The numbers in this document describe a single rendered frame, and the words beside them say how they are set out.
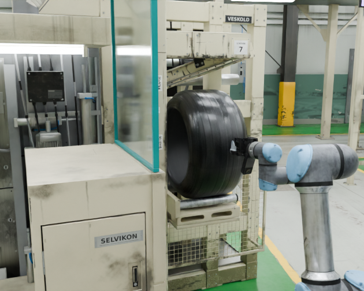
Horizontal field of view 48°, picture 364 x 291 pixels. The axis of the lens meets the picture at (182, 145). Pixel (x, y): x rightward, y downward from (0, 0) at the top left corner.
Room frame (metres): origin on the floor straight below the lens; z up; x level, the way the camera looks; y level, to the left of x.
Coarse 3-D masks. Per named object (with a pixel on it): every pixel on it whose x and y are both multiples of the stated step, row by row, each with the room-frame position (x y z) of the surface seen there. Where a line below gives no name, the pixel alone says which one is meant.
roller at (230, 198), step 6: (198, 198) 2.01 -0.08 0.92; (204, 198) 2.02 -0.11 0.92; (210, 198) 2.02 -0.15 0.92; (216, 198) 2.03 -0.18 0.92; (222, 198) 2.04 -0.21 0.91; (228, 198) 2.05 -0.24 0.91; (234, 198) 2.06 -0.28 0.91; (180, 204) 1.95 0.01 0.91; (186, 204) 1.96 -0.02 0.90; (192, 204) 1.98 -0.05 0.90; (198, 204) 1.99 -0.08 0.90; (204, 204) 2.00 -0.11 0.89; (210, 204) 2.02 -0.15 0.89
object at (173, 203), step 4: (168, 192) 2.03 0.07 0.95; (168, 196) 1.99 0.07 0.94; (172, 196) 1.96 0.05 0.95; (168, 200) 1.99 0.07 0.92; (172, 200) 1.94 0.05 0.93; (176, 200) 1.91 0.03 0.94; (168, 204) 1.99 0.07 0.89; (172, 204) 1.94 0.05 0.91; (176, 204) 1.90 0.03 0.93; (168, 208) 1.99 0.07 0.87; (172, 208) 1.94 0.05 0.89; (176, 208) 1.90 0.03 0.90; (172, 212) 1.94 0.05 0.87; (176, 212) 1.90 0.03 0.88; (176, 216) 1.90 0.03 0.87
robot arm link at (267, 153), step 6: (258, 144) 1.65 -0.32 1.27; (264, 144) 1.62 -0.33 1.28; (270, 144) 1.59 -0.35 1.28; (276, 144) 1.59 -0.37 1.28; (258, 150) 1.62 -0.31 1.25; (264, 150) 1.59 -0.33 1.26; (270, 150) 1.57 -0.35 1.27; (276, 150) 1.58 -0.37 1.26; (258, 156) 1.62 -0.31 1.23; (264, 156) 1.58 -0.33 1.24; (270, 156) 1.56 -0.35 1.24; (276, 156) 1.57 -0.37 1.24; (258, 162) 1.62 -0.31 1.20; (264, 162) 1.59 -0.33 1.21; (270, 162) 1.58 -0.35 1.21; (276, 162) 1.60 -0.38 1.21
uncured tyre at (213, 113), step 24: (192, 96) 2.03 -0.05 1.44; (216, 96) 2.06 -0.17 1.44; (168, 120) 2.35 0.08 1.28; (192, 120) 1.93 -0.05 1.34; (216, 120) 1.93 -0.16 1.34; (240, 120) 1.98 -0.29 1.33; (168, 144) 2.38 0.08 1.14; (192, 144) 1.90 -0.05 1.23; (216, 144) 1.89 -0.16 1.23; (168, 168) 2.24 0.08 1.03; (192, 168) 1.90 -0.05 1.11; (216, 168) 1.89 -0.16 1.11; (240, 168) 1.95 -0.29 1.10; (192, 192) 1.97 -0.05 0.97; (216, 192) 2.00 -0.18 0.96
